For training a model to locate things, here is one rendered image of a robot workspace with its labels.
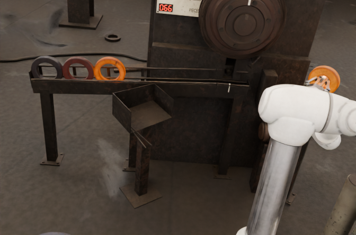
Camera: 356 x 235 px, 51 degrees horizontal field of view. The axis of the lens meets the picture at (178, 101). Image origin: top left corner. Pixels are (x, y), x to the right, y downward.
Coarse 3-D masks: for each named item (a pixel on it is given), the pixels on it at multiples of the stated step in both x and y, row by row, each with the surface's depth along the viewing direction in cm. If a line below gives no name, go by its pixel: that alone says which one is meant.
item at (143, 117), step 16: (112, 96) 201; (128, 96) 207; (144, 96) 214; (160, 96) 211; (112, 112) 206; (128, 112) 189; (144, 112) 209; (160, 112) 209; (128, 128) 193; (144, 128) 197; (144, 144) 214; (144, 160) 221; (144, 176) 228; (128, 192) 236; (144, 192) 235
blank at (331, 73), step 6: (318, 66) 196; (324, 66) 193; (312, 72) 196; (318, 72) 194; (324, 72) 192; (330, 72) 191; (336, 72) 191; (330, 78) 192; (336, 78) 190; (318, 84) 198; (330, 84) 193; (336, 84) 191; (330, 90) 194
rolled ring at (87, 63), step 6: (66, 60) 220; (72, 60) 218; (78, 60) 218; (84, 60) 218; (66, 66) 220; (90, 66) 220; (66, 72) 222; (90, 72) 222; (66, 78) 224; (72, 78) 225; (84, 78) 227; (90, 78) 224
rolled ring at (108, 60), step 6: (102, 60) 218; (108, 60) 218; (114, 60) 218; (96, 66) 220; (120, 66) 220; (96, 72) 222; (120, 72) 222; (96, 78) 224; (102, 78) 225; (120, 78) 224
